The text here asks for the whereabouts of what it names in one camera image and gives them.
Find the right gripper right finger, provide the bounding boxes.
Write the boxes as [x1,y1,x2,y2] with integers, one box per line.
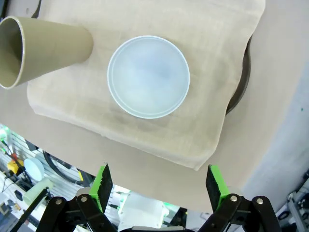
[200,164,282,232]

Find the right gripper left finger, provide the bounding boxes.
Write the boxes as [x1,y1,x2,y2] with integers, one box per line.
[40,163,116,232]

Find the beige cloth mat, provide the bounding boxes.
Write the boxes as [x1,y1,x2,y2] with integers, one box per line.
[26,0,266,171]

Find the white plastic box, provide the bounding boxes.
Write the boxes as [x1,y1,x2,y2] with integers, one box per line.
[117,192,169,228]

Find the pale green plastic cup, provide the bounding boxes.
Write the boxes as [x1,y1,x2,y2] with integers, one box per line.
[23,178,55,206]

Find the white round disc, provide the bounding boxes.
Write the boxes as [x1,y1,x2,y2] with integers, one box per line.
[23,158,44,181]

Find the yellow device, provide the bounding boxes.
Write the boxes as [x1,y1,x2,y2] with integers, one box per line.
[7,160,25,175]

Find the white bowl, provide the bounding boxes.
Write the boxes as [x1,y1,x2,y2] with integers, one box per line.
[107,35,191,119]

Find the brown cup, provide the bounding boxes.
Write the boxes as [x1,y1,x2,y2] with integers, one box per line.
[0,15,94,90]

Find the dark grey handled tray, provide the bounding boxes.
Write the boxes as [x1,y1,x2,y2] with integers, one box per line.
[32,0,252,115]

